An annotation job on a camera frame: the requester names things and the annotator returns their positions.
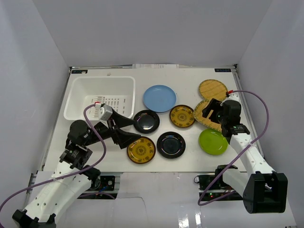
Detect round bamboo mat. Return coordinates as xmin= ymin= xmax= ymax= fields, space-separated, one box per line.
xmin=193 ymin=99 xmax=221 ymax=132
xmin=199 ymin=79 xmax=228 ymax=101

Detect yellow patterned plate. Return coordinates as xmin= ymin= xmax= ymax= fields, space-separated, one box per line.
xmin=169 ymin=104 xmax=195 ymax=128
xmin=127 ymin=136 xmax=156 ymax=164

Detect black plate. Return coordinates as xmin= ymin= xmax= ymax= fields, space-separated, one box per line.
xmin=133 ymin=110 xmax=160 ymax=134
xmin=157 ymin=132 xmax=186 ymax=160

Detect white plastic bin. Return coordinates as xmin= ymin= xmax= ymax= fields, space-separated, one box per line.
xmin=64 ymin=76 xmax=135 ymax=121

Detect blue plate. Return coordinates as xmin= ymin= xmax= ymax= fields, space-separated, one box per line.
xmin=143 ymin=85 xmax=176 ymax=113

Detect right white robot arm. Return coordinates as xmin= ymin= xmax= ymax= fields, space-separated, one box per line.
xmin=202 ymin=98 xmax=288 ymax=214

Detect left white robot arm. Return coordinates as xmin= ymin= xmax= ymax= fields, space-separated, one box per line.
xmin=12 ymin=105 xmax=141 ymax=228

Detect green plate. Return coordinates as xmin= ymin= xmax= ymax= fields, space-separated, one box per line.
xmin=199 ymin=129 xmax=228 ymax=155

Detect papers at back edge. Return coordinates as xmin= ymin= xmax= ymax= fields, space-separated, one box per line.
xmin=132 ymin=64 xmax=179 ymax=69

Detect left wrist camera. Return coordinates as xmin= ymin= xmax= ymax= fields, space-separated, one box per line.
xmin=95 ymin=102 xmax=113 ymax=121

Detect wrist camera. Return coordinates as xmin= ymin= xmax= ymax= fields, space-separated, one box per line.
xmin=222 ymin=90 xmax=240 ymax=103
xmin=95 ymin=102 xmax=113 ymax=121

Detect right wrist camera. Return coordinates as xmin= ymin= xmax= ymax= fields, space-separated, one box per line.
xmin=222 ymin=90 xmax=240 ymax=103

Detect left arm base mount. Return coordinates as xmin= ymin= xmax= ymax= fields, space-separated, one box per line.
xmin=78 ymin=175 xmax=118 ymax=200

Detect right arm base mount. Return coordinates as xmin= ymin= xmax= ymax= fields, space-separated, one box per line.
xmin=194 ymin=174 xmax=245 ymax=201

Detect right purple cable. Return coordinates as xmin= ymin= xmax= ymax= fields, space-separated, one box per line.
xmin=198 ymin=89 xmax=270 ymax=206

